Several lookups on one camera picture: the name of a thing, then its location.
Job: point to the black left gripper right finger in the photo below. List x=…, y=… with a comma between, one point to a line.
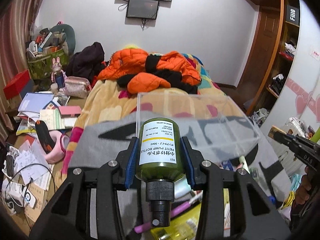
x=253, y=216

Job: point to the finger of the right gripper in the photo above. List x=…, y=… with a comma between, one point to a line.
x=284, y=138

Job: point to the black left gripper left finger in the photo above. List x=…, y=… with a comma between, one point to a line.
x=66, y=216

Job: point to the dark green pump bottle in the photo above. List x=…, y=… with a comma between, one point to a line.
x=159, y=166

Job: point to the person right hand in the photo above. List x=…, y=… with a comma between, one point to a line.
x=302, y=195

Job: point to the white pink wardrobe door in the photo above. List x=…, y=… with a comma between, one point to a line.
x=300, y=95

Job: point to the clear plastic storage box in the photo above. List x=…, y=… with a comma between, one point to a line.
x=213, y=124

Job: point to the white charger device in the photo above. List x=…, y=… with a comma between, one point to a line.
x=21, y=195

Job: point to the yellow transparent flat pouch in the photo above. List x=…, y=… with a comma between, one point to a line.
x=182, y=227

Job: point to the wooden shelf unit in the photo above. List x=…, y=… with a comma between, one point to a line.
x=281, y=59

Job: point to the pink purple pen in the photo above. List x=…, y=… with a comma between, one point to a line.
x=173, y=213

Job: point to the brown wooden door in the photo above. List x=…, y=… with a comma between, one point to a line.
x=259, y=56

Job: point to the pink flat box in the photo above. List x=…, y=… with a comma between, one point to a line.
x=69, y=111

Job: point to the blue notebook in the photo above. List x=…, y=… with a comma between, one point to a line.
x=34, y=102

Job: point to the colourful yellow bed quilt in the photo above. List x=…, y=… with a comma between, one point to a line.
x=108, y=102

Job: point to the black FiiO box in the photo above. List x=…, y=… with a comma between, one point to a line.
x=292, y=15

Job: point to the pink quilted pouch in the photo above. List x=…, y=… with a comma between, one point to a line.
x=78, y=87

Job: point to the red box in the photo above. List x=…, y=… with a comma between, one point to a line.
x=15, y=86

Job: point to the rabbit figurine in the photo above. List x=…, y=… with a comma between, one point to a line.
x=58, y=75

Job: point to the orange puffer jacket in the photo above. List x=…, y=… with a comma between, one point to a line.
x=138, y=71

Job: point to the green storage basket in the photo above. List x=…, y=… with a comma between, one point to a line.
x=41, y=67

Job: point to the dark purple clothing pile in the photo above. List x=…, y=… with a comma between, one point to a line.
x=88, y=63

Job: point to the grey neck pillow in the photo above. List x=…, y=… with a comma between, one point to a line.
x=69, y=36

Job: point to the striped red curtain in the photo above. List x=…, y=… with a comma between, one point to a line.
x=16, y=21

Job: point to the small black wall monitor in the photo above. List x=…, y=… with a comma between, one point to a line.
x=143, y=9

